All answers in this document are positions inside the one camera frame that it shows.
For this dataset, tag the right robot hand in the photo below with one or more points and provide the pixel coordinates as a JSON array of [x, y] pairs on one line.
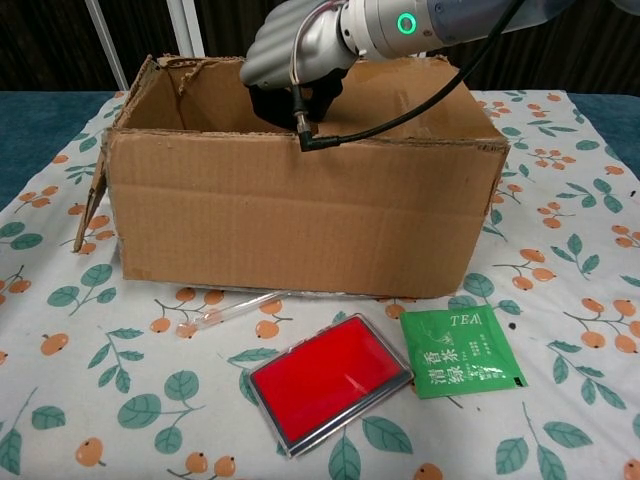
[[280, 50]]

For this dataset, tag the brown cardboard box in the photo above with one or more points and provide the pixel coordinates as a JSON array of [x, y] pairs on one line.
[[300, 215]]

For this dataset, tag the clear plastic straw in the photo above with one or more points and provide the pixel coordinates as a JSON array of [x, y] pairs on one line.
[[235, 310]]

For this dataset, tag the red ink pad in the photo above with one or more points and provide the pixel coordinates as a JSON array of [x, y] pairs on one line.
[[325, 375]]

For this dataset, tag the green tea sachet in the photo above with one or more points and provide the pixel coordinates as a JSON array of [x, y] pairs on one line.
[[460, 350]]

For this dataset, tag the floral printed tablecloth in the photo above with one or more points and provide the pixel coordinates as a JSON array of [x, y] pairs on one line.
[[100, 350]]

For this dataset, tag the double white partition post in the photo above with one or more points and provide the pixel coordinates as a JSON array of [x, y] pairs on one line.
[[185, 30]]

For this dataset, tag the thin white partition post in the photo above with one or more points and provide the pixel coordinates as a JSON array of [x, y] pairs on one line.
[[107, 45]]

